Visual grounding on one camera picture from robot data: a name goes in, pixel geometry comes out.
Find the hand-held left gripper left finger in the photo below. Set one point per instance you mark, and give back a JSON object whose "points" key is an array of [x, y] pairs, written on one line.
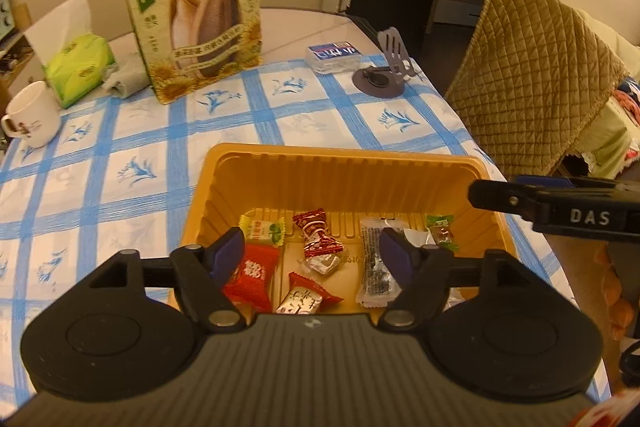
{"points": [[227, 254]]}

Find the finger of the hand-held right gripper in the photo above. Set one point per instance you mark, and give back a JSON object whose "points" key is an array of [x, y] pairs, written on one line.
{"points": [[500, 197], [545, 181]]}

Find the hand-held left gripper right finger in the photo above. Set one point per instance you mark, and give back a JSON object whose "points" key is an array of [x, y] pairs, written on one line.
{"points": [[397, 257]]}

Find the clear packet black filling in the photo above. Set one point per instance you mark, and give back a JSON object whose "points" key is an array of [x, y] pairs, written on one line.
{"points": [[375, 267]]}

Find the red packet white characters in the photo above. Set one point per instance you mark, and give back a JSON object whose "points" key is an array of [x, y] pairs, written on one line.
{"points": [[255, 274]]}

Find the yellow candy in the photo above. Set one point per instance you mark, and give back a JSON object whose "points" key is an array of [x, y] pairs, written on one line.
{"points": [[260, 229]]}

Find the green candy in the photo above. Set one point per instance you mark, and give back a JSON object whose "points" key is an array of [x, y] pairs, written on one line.
{"points": [[440, 232]]}

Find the red packet beige picture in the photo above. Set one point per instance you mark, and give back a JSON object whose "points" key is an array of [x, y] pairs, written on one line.
{"points": [[302, 294]]}

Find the maroon candy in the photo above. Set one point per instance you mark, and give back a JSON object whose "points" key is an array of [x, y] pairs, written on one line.
{"points": [[315, 232]]}

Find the orange plastic tray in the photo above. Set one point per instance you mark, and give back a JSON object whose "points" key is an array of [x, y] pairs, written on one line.
{"points": [[325, 177]]}

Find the person's right hand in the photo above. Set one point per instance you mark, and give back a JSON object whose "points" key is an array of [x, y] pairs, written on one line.
{"points": [[612, 287]]}

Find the yellow-green covered furniture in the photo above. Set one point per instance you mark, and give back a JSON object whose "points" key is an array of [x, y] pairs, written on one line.
{"points": [[605, 127]]}

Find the beige quilted chair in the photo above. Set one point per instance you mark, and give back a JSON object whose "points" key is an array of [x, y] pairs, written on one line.
{"points": [[530, 72]]}

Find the blue checked tablecloth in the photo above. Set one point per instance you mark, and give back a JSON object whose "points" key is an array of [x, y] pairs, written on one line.
{"points": [[150, 132]]}

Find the grey phone stand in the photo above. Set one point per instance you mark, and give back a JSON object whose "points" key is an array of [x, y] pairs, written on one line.
{"points": [[385, 72]]}

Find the person's patterned clothing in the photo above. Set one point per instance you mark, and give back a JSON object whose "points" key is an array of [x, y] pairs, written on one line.
{"points": [[610, 409]]}

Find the grey cloth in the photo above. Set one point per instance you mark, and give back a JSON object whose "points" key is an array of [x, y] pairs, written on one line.
{"points": [[125, 77]]}

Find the blue card box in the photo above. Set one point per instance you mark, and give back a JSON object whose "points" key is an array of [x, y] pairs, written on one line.
{"points": [[334, 55]]}

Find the sunflower seed bag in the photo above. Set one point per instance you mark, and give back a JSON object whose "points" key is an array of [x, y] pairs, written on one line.
{"points": [[195, 22]]}

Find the white mug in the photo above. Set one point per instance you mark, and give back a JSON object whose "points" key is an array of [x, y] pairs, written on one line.
{"points": [[30, 114]]}

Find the green tissue pack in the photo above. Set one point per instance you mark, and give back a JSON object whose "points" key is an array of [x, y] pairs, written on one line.
{"points": [[75, 62]]}

